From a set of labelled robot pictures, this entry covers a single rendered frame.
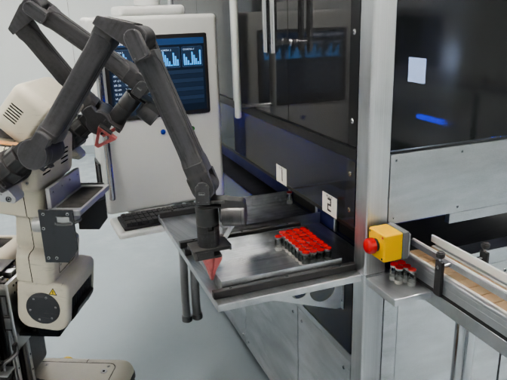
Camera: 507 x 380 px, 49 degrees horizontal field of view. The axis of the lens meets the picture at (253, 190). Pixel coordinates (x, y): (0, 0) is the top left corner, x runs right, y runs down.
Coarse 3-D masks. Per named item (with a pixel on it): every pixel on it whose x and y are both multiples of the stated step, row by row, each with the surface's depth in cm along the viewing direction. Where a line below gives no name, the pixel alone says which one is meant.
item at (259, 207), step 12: (276, 192) 207; (252, 204) 204; (264, 204) 204; (276, 204) 204; (288, 204) 203; (252, 216) 193; (264, 216) 192; (276, 216) 192; (288, 216) 192; (300, 216) 183; (312, 216) 185; (240, 228) 176
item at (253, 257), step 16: (240, 240) 168; (256, 240) 170; (272, 240) 172; (224, 256) 162; (240, 256) 162; (256, 256) 161; (272, 256) 161; (288, 256) 161; (224, 272) 152; (240, 272) 152; (256, 272) 152; (272, 272) 145; (288, 272) 146
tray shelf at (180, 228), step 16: (176, 224) 188; (192, 224) 188; (320, 224) 185; (176, 240) 175; (320, 240) 172; (336, 240) 172; (192, 256) 163; (336, 256) 160; (352, 256) 160; (192, 272) 157; (352, 272) 150; (208, 288) 144; (272, 288) 143; (288, 288) 143; (304, 288) 144; (320, 288) 145; (224, 304) 136; (240, 304) 138
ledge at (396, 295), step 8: (368, 280) 146; (376, 280) 146; (384, 280) 145; (376, 288) 143; (384, 288) 142; (392, 288) 141; (400, 288) 141; (408, 288) 141; (416, 288) 141; (424, 288) 141; (384, 296) 140; (392, 296) 137; (400, 296) 137; (408, 296) 137; (416, 296) 138; (424, 296) 139; (392, 304) 137; (400, 304) 137
